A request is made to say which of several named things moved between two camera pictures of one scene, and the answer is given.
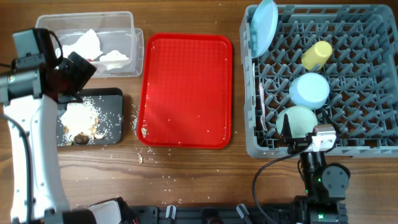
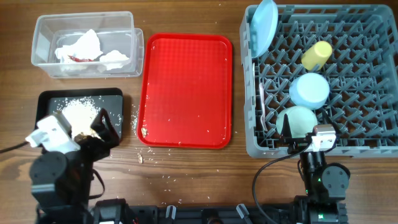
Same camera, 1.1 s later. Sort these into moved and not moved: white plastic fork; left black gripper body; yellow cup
Moved: left black gripper body
Not moved: white plastic fork; yellow cup
